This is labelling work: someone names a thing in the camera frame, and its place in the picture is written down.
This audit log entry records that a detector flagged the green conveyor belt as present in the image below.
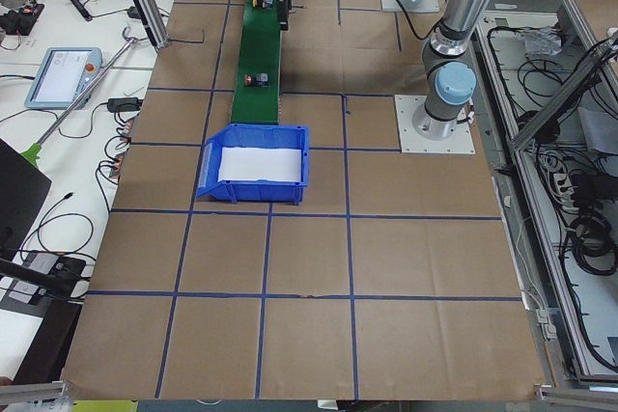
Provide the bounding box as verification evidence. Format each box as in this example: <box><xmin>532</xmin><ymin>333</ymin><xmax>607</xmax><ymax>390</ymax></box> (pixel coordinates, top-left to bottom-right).
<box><xmin>231</xmin><ymin>0</ymin><xmax>281</xmax><ymax>124</ymax></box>

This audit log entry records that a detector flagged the black power adapter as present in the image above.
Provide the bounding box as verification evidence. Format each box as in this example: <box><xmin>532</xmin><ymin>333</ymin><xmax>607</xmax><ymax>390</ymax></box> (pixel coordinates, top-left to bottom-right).
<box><xmin>106</xmin><ymin>96</ymin><xmax>143</xmax><ymax>113</ymax></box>

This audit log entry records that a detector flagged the metal reacher tool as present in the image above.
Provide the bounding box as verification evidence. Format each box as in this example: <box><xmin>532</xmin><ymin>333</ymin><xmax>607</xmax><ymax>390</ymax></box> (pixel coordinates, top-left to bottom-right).
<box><xmin>21</xmin><ymin>35</ymin><xmax>145</xmax><ymax>168</ymax></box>

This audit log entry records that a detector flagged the teach pendant tablet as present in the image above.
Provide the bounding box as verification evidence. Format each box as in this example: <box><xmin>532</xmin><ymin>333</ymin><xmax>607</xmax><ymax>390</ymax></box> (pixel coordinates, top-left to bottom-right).
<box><xmin>24</xmin><ymin>47</ymin><xmax>102</xmax><ymax>110</ymax></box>

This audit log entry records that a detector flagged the white foam pad left bin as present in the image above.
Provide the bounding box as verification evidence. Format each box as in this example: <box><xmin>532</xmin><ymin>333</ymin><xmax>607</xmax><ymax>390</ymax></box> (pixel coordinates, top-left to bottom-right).
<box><xmin>218</xmin><ymin>147</ymin><xmax>302</xmax><ymax>181</ymax></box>

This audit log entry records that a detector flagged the yellow push button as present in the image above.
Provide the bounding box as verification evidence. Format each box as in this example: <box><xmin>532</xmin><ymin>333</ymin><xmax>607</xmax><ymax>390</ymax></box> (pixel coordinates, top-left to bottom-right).
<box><xmin>252</xmin><ymin>0</ymin><xmax>274</xmax><ymax>10</ymax></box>

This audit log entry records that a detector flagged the blue left plastic bin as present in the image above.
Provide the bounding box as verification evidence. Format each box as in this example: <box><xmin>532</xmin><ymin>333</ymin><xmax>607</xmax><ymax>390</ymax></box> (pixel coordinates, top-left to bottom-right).
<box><xmin>196</xmin><ymin>124</ymin><xmax>309</xmax><ymax>205</ymax></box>

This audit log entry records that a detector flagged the red push button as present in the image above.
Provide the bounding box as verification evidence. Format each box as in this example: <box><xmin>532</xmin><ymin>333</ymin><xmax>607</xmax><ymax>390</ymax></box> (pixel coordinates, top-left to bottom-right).
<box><xmin>243</xmin><ymin>72</ymin><xmax>269</xmax><ymax>88</ymax></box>

